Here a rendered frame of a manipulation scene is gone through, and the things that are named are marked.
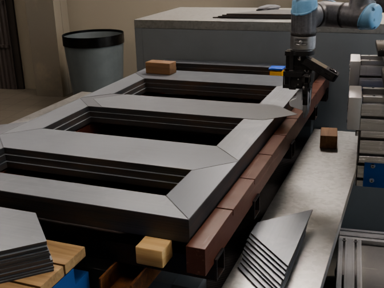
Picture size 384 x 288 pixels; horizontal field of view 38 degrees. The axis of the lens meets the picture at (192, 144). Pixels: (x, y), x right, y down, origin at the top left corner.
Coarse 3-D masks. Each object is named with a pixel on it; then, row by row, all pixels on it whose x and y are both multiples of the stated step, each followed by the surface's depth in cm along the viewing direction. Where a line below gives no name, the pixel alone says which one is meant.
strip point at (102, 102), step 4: (112, 96) 205; (116, 96) 205; (120, 96) 205; (96, 100) 200; (100, 100) 200; (104, 100) 200; (108, 100) 200; (112, 100) 199; (100, 104) 195; (104, 104) 195
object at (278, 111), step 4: (276, 108) 183; (280, 108) 183; (284, 108) 183; (272, 112) 179; (276, 112) 179; (280, 112) 178; (284, 112) 178; (288, 112) 178; (268, 116) 175; (272, 116) 175; (276, 116) 174; (280, 116) 174; (284, 116) 174
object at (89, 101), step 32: (192, 64) 259; (96, 96) 206; (224, 96) 220; (256, 96) 215; (64, 128) 179; (160, 128) 184; (192, 128) 179; (224, 128) 176; (0, 160) 152; (32, 160) 151; (64, 160) 148; (96, 160) 144; (0, 192) 126; (224, 192) 130; (96, 224) 119; (128, 224) 116; (160, 224) 113; (192, 224) 112
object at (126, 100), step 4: (124, 96) 204; (128, 96) 204; (132, 96) 204; (136, 96) 204; (140, 96) 204; (144, 96) 204; (116, 100) 199; (120, 100) 199; (124, 100) 199; (128, 100) 199; (132, 100) 199; (136, 100) 198; (108, 104) 194; (112, 104) 194; (116, 104) 194; (120, 104) 194; (124, 104) 194; (128, 104) 194; (116, 108) 189; (120, 108) 189; (124, 108) 189
